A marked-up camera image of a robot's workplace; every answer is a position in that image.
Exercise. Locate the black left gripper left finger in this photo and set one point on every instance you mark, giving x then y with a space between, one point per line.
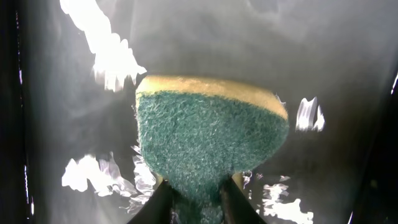
157 210

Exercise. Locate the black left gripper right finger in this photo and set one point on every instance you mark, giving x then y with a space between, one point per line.
236 209

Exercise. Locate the green yellow sponge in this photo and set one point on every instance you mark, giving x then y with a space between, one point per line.
196 133

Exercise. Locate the black plastic tray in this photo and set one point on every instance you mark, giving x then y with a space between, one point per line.
70 149

